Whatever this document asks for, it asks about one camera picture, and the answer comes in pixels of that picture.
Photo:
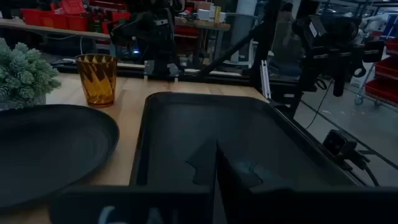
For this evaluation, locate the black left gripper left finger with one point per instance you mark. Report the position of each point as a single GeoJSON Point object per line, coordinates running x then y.
{"type": "Point", "coordinates": [206, 165]}

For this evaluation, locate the small black cube camera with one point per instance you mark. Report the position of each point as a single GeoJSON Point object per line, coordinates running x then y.
{"type": "Point", "coordinates": [337, 143]}

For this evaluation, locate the red plastic bin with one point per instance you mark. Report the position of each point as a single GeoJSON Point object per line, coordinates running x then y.
{"type": "Point", "coordinates": [392, 46]}
{"type": "Point", "coordinates": [55, 21]}
{"type": "Point", "coordinates": [387, 67]}
{"type": "Point", "coordinates": [32, 17]}
{"type": "Point", "coordinates": [382, 90]}
{"type": "Point", "coordinates": [77, 22]}

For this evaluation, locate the amber glass cup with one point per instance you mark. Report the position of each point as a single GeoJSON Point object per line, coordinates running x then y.
{"type": "Point", "coordinates": [96, 81]}

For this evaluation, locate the black rectangular tray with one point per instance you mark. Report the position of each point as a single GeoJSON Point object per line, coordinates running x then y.
{"type": "Point", "coordinates": [192, 124]}

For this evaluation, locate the white cardboard box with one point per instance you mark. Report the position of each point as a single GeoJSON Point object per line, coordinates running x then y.
{"type": "Point", "coordinates": [204, 15]}

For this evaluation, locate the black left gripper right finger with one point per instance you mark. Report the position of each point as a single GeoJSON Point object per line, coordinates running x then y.
{"type": "Point", "coordinates": [236, 177]}

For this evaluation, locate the black round plate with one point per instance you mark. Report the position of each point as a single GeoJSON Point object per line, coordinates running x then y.
{"type": "Point", "coordinates": [46, 149]}

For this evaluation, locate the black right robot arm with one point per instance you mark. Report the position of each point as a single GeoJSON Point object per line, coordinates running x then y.
{"type": "Point", "coordinates": [158, 37]}

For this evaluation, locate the person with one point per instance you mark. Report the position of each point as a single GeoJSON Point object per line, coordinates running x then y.
{"type": "Point", "coordinates": [284, 40]}

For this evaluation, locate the white mounting bracket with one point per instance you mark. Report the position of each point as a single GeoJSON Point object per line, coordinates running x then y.
{"type": "Point", "coordinates": [265, 79]}

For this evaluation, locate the wooden workbench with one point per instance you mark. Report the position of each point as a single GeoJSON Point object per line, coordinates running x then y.
{"type": "Point", "coordinates": [31, 27]}
{"type": "Point", "coordinates": [202, 24]}

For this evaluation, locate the frosted green artificial plant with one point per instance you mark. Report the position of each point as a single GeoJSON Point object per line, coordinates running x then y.
{"type": "Point", "coordinates": [21, 74]}

